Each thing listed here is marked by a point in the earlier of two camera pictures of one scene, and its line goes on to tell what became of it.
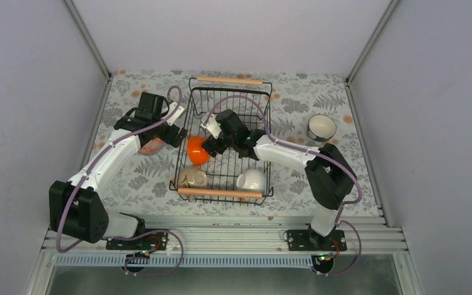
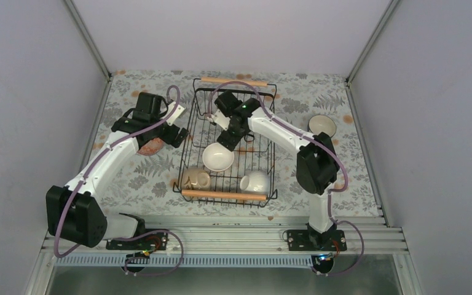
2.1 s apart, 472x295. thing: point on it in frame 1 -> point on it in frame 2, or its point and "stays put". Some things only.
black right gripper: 208,146 -> 230,142
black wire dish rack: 226,177 stays put
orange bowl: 197,155 -> 216,157
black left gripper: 168,138 stays put
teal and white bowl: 321,128 stays put
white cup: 252,180 stays put
